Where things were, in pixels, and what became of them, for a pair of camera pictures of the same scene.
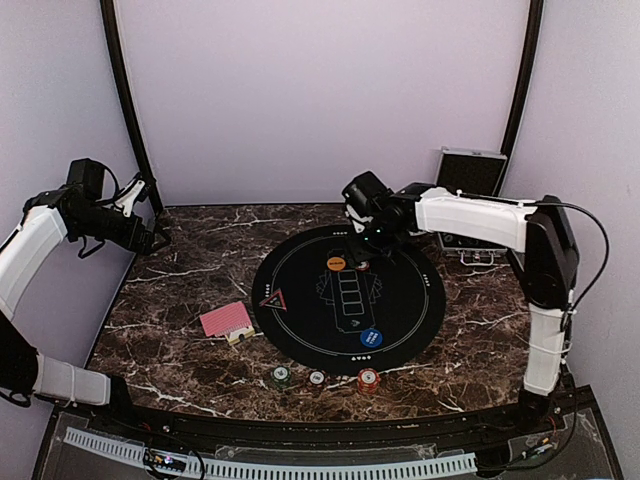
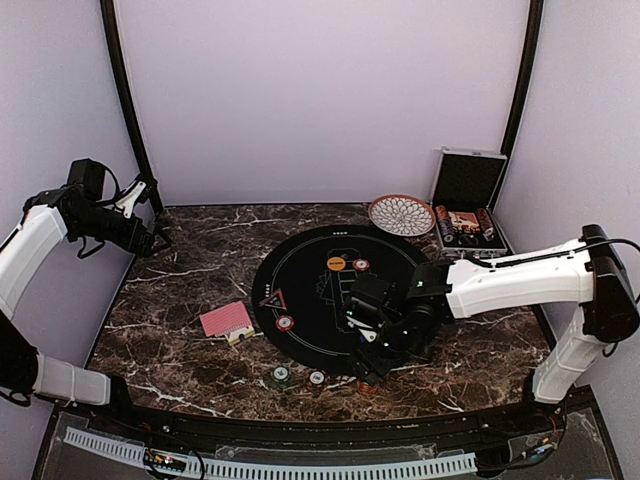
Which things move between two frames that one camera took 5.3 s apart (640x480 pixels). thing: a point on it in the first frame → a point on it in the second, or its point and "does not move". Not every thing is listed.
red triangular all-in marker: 275,299 does not move
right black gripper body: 377,243 → 366,361
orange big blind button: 336,263 does not move
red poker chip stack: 368,381 does not move
